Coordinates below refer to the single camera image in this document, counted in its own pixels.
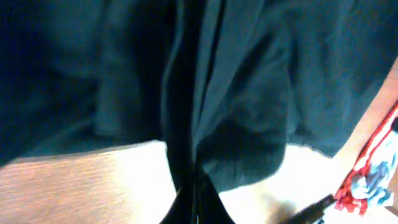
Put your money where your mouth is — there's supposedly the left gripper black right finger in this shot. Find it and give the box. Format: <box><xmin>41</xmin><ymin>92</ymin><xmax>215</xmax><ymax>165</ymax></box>
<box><xmin>197</xmin><ymin>171</ymin><xmax>234</xmax><ymax>224</ymax></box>

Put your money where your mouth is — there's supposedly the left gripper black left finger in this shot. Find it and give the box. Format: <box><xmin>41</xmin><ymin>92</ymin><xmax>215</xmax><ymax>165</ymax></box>
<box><xmin>160</xmin><ymin>175</ymin><xmax>197</xmax><ymax>224</ymax></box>

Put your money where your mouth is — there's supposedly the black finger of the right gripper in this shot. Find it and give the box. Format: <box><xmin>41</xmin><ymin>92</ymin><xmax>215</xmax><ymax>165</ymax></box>
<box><xmin>280</xmin><ymin>194</ymin><xmax>336</xmax><ymax>224</ymax></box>

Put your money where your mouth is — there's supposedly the black t-shirt with white logo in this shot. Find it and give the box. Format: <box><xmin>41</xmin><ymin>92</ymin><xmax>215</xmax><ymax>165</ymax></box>
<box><xmin>1</xmin><ymin>0</ymin><xmax>397</xmax><ymax>192</ymax></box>

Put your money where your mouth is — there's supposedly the red garment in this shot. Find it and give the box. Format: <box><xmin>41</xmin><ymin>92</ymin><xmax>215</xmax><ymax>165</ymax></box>
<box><xmin>334</xmin><ymin>103</ymin><xmax>397</xmax><ymax>216</ymax></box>

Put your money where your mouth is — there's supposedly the grey t-shirt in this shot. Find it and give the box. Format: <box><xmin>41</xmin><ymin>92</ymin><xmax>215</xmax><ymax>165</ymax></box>
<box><xmin>351</xmin><ymin>131</ymin><xmax>397</xmax><ymax>207</ymax></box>

